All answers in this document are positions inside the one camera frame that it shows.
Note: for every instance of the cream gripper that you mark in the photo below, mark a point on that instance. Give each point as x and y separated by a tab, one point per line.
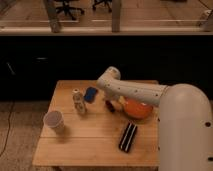
119	104

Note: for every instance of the dark red pepper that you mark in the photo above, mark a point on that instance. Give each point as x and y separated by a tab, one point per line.
110	106

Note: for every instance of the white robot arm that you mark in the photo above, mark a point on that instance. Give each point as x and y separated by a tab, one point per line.
185	120

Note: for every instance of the orange ceramic bowl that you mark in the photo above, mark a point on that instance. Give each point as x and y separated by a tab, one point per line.
137	110

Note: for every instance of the blue sponge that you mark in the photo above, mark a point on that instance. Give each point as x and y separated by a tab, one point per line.
90	94

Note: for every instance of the small clear plastic bottle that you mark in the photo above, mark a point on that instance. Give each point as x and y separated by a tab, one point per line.
79	103

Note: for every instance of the translucent plastic cup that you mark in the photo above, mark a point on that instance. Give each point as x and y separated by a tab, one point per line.
54	120

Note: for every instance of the black office chair left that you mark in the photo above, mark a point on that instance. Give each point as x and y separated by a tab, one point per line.
66	8

